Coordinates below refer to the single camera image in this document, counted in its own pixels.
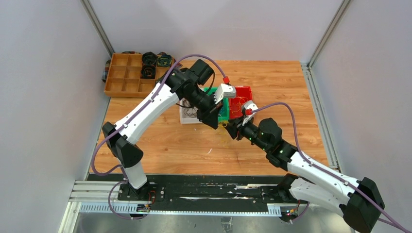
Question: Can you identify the green plastic bin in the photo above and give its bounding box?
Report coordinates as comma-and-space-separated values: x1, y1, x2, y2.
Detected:
203, 87, 230, 123

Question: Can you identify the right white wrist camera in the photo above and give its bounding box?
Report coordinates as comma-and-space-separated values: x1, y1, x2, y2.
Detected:
241, 100, 258, 126

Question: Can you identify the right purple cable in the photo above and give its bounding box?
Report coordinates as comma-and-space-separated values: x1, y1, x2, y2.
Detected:
251, 102, 410, 233

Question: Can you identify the brown wire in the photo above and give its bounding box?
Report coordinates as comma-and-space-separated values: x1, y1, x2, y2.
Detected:
182, 107, 200, 118

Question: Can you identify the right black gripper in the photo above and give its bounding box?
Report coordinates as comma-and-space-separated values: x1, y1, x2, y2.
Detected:
223, 115, 270, 152

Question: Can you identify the rolled dark cloth top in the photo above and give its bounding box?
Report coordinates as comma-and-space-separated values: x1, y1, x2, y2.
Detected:
141, 52, 158, 66

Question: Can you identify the rolled dark cloth middle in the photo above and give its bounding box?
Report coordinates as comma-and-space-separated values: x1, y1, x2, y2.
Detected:
140, 65, 156, 79

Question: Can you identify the red plastic bin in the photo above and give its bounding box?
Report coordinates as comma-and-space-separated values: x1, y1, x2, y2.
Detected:
229, 86, 253, 119

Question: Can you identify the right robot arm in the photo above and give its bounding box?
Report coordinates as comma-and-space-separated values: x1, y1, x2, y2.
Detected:
225, 118, 385, 233

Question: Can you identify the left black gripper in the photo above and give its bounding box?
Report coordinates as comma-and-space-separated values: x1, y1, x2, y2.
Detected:
185, 85, 224, 130

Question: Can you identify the purple cable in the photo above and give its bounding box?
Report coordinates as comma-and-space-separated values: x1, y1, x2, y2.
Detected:
91, 54, 230, 221
251, 102, 410, 233

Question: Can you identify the rolled green cloth top right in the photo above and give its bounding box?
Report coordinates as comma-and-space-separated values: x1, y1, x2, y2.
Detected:
157, 53, 173, 67

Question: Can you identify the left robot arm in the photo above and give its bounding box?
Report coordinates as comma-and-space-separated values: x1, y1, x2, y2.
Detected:
103, 59, 222, 200

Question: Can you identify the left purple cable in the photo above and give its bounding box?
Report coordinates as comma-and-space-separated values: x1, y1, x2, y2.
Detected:
91, 54, 230, 221

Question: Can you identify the white plastic bin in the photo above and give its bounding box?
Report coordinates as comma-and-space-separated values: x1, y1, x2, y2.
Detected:
178, 99, 201, 124

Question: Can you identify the plaid cloth under tray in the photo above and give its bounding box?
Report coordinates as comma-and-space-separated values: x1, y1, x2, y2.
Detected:
102, 51, 176, 84

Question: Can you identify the rolled dark cloth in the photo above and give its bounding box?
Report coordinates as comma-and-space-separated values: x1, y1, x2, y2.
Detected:
140, 65, 156, 79
141, 52, 158, 66

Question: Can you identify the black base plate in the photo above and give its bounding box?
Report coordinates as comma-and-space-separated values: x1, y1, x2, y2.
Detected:
117, 174, 307, 212

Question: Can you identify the wooden compartment tray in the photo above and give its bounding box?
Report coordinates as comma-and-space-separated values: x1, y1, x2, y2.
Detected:
103, 53, 175, 99

